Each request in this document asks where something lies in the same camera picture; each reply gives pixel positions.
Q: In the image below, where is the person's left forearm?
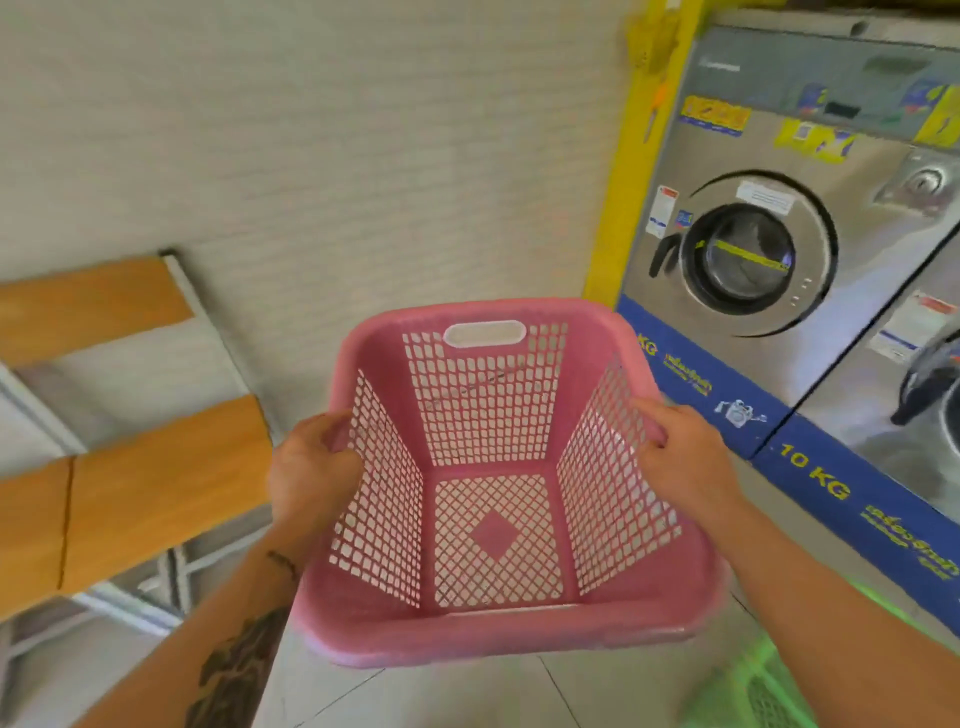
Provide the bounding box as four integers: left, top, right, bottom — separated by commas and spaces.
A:
71, 517, 325, 728

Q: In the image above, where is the wooden slat bench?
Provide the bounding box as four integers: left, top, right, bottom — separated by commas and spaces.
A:
0, 252, 276, 706

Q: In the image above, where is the pink plastic laundry basket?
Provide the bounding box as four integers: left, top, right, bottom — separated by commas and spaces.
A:
291, 297, 727, 669

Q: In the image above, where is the green plastic laundry basket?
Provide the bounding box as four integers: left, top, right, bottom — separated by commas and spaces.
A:
678, 581, 939, 728

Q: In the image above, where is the yellow metal post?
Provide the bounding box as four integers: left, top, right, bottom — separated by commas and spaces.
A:
582, 0, 710, 310

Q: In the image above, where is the steel front-load washing machine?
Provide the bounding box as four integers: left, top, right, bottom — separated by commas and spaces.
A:
615, 10, 960, 460
752, 225, 960, 635

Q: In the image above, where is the person's right hand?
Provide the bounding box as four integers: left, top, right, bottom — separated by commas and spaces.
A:
628, 396, 744, 535

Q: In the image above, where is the person's right forearm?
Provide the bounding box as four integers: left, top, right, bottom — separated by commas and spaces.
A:
705, 501, 960, 728

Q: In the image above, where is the person's left hand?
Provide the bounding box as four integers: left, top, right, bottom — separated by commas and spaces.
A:
267, 411, 366, 540

